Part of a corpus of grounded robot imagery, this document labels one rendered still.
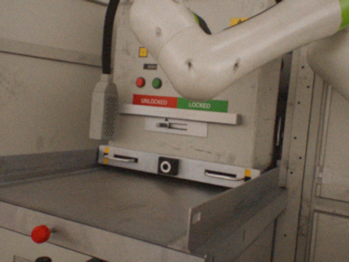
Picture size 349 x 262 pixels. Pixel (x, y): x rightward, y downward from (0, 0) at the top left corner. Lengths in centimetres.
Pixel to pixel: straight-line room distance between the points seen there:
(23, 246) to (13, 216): 106
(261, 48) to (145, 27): 21
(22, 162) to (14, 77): 39
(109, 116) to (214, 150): 34
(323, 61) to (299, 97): 27
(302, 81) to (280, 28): 51
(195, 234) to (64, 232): 26
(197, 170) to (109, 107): 33
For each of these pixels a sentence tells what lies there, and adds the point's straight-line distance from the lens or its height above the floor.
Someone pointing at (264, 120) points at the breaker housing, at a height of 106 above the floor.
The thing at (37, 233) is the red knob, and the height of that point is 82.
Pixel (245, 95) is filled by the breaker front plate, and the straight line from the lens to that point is 103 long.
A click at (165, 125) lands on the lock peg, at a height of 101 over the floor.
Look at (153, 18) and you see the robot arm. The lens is 67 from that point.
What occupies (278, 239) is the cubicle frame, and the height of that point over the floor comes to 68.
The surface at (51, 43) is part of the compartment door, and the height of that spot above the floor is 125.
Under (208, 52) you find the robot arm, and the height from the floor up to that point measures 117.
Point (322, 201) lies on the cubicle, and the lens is 123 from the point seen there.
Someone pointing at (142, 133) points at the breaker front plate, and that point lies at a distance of 116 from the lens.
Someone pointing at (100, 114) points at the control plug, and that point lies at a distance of 112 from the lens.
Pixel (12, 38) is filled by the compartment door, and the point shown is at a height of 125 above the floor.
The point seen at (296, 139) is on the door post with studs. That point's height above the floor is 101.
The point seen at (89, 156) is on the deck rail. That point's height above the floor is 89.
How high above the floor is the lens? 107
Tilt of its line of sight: 3 degrees down
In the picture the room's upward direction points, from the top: 5 degrees clockwise
